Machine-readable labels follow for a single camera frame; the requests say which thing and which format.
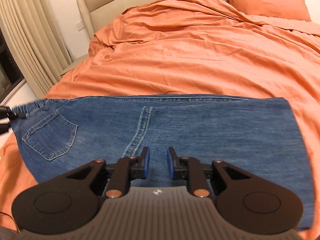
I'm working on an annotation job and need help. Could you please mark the blue denim pants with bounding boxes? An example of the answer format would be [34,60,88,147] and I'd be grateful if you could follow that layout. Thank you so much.
[11,94,315,230]

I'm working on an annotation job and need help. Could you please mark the dark framed window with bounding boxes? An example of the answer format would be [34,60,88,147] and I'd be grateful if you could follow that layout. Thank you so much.
[0,31,24,102]

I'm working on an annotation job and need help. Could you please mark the beige nightstand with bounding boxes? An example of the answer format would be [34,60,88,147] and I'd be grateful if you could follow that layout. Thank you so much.
[60,54,88,76]

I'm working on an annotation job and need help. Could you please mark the beige pleated curtain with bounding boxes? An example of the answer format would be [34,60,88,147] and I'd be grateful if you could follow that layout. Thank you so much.
[1,0,72,98]

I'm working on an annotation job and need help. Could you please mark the orange duvet cover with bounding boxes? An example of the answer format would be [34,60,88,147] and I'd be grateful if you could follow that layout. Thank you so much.
[0,0,320,240]

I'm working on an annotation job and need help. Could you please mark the white wall socket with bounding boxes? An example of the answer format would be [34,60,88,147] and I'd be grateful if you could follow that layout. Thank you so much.
[75,21,85,31]

